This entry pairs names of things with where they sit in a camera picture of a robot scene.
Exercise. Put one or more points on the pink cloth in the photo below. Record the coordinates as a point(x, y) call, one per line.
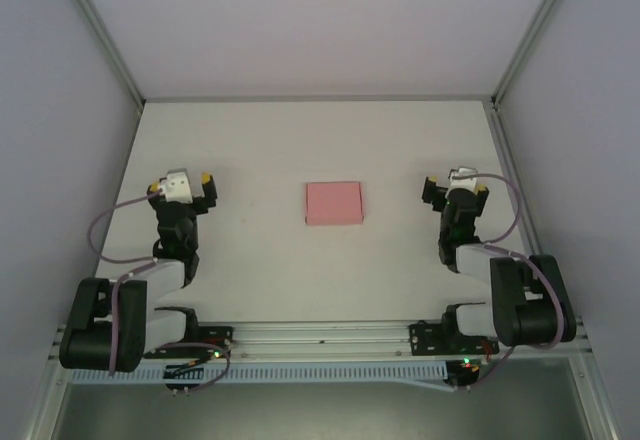
point(334, 203)

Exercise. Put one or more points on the aluminium mounting rail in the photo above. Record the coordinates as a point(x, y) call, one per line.
point(320, 332)

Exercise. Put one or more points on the black left controller board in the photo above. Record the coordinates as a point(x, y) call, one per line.
point(182, 374)

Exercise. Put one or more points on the black right controller board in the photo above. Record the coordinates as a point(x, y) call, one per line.
point(465, 372)

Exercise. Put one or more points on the aluminium corner post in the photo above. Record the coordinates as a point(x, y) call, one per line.
point(100, 35)
point(535, 35)

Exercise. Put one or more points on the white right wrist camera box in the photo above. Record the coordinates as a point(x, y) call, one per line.
point(462, 180)

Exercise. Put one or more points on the grey metal panel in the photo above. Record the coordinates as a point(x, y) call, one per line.
point(320, 412)

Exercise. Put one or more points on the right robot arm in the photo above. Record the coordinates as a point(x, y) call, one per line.
point(520, 305)

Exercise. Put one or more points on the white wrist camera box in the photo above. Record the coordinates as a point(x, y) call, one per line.
point(176, 186)
point(462, 180)

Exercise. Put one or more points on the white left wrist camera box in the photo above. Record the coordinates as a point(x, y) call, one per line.
point(176, 186)

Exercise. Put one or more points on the black controller board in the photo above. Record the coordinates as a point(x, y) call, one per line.
point(182, 374)
point(465, 372)

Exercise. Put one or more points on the aluminium left corner post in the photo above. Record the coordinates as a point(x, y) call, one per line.
point(100, 35)

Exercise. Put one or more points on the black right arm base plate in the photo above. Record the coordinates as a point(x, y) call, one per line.
point(425, 340)

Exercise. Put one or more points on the aluminium side rail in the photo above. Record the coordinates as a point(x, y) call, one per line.
point(515, 170)

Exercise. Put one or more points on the aluminium right corner post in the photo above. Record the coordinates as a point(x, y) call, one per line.
point(535, 35)

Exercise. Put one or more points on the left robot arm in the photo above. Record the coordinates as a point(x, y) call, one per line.
point(95, 330)

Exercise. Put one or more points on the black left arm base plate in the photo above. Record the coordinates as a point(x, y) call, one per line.
point(220, 335)

